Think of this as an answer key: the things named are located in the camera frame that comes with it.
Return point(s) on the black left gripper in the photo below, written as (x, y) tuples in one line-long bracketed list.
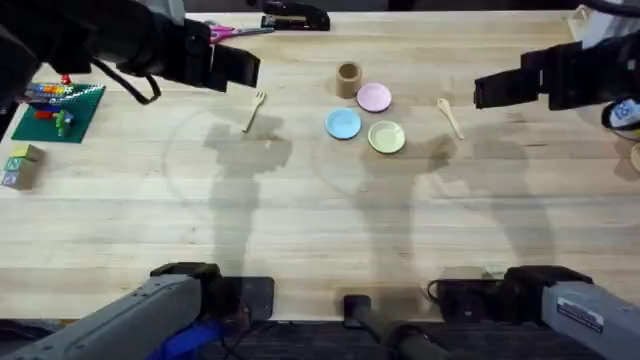
[(170, 52)]

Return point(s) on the black camera stand post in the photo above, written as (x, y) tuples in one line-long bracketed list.
[(380, 330)]

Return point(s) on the blue sheet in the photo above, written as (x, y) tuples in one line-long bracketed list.
[(190, 340)]

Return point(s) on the green plate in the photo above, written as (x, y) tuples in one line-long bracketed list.
[(386, 137)]

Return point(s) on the wooden fork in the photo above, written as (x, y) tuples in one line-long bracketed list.
[(255, 110)]

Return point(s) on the stacked toy cubes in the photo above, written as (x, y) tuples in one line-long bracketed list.
[(20, 170)]

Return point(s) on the black stapler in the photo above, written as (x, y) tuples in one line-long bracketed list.
[(300, 22)]

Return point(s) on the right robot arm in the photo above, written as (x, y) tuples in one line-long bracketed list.
[(575, 310)]

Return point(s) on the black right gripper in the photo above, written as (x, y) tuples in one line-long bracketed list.
[(590, 80)]

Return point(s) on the pink plate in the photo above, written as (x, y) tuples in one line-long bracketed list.
[(374, 97)]

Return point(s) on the tan cup container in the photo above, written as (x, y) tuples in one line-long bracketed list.
[(348, 82)]

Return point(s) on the green board with toy blocks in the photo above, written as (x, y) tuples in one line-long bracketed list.
[(75, 120)]

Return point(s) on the blue plate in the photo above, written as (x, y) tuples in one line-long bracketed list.
[(343, 123)]

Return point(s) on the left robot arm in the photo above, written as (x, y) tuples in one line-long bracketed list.
[(125, 320)]

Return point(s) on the wooden spoon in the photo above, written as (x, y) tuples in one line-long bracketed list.
[(443, 105)]

